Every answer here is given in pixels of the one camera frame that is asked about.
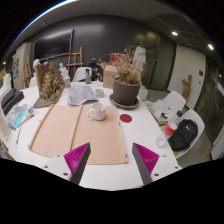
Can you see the wooden figure statue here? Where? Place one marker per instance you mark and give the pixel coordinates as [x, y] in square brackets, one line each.
[187, 88]

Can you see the folded newspaper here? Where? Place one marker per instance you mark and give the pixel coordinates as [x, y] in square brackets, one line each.
[80, 95]

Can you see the white plinth block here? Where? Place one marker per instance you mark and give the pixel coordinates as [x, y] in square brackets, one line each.
[143, 93]

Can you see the colourful books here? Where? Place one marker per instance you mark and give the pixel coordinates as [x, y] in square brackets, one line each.
[16, 115]

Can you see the black box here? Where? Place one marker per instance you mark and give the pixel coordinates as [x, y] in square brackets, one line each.
[11, 100]

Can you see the grey plant saucer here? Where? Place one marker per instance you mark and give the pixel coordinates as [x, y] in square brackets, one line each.
[130, 106]

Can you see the black wall screen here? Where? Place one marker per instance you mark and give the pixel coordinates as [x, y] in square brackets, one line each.
[53, 45]

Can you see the round ceiling spotlight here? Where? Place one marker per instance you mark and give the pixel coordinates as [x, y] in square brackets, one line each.
[210, 47]
[174, 33]

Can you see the white plastic chair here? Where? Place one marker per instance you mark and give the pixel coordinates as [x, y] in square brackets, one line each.
[79, 74]
[175, 100]
[200, 125]

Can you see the small white tape roll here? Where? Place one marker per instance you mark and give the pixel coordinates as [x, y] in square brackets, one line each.
[99, 93]

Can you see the white ceramic mug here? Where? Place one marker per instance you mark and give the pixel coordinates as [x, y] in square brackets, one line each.
[99, 111]

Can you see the cardboard box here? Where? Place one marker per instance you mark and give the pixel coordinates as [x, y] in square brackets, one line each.
[109, 76]

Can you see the dried plant in grey pot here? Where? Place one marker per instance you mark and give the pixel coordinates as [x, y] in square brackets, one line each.
[126, 91]

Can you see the tall white plaster statue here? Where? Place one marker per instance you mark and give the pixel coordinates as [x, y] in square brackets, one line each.
[140, 56]

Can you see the loose papers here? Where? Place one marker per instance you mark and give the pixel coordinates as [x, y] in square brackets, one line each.
[161, 108]

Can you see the clear spray bottle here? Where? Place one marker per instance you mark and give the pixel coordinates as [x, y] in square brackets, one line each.
[88, 78]

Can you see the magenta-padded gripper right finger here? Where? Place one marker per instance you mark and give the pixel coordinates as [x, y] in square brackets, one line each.
[165, 165]

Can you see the flat round red coaster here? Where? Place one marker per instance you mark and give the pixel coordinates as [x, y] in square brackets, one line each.
[126, 118]

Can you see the wooden easel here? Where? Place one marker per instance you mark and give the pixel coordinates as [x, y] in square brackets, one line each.
[75, 63]

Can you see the black backpack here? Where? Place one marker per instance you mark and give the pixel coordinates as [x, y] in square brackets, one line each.
[183, 135]

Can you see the white plaster figurine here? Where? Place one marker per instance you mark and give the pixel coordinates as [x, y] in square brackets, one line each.
[62, 69]

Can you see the beige table mat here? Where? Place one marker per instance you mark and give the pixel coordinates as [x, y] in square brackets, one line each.
[60, 130]

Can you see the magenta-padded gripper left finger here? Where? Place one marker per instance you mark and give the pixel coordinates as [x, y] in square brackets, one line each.
[56, 165]

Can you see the white cabinet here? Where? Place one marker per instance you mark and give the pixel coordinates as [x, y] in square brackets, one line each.
[21, 65]

